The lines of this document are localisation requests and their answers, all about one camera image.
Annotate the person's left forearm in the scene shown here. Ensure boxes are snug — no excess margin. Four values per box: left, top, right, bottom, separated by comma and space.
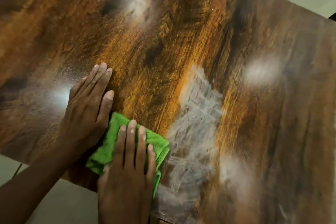
0, 142, 84, 224

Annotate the green microfiber cloth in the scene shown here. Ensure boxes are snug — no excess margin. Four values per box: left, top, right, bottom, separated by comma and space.
86, 112, 170, 198

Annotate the person's left hand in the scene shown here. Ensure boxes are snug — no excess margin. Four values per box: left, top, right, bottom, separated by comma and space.
56, 62, 115, 158

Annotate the person's right hand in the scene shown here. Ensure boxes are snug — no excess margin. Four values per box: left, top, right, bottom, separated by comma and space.
98, 120, 156, 224

